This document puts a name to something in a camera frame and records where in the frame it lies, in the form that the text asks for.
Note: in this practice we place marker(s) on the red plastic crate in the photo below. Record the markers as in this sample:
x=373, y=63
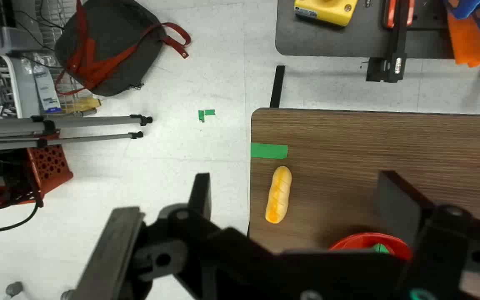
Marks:
x=28, y=175

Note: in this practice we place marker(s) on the green tape mark on floor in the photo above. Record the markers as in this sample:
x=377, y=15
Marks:
x=205, y=113

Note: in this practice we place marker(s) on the yellow toy bread roll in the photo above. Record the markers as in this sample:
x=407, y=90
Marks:
x=278, y=195

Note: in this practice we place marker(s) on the dark wooden table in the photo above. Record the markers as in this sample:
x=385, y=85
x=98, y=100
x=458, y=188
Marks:
x=335, y=158

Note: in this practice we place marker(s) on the black orange clamp tool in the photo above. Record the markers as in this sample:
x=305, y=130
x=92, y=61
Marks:
x=390, y=66

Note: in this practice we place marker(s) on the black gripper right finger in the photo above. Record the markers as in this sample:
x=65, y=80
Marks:
x=400, y=205

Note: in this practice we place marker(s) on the dark grey side table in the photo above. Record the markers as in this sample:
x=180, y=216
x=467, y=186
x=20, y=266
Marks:
x=365, y=35

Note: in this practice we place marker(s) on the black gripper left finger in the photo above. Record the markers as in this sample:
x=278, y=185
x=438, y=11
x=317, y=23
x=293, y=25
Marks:
x=200, y=195

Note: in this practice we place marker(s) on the green tape strip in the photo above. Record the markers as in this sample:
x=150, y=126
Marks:
x=268, y=150

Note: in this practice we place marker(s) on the grey red backpack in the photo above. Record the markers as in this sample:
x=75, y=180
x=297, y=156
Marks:
x=108, y=45

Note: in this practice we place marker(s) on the red plastic bowl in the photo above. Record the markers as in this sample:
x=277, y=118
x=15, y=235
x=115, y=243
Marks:
x=368, y=238

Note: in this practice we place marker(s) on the orange cloth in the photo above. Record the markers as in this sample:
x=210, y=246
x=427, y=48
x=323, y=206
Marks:
x=465, y=40

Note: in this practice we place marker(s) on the yellow toy block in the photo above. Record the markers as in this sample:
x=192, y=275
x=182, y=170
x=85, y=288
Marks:
x=335, y=11

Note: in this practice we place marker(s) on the green toy in bowl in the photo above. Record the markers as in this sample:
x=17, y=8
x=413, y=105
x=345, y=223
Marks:
x=380, y=248

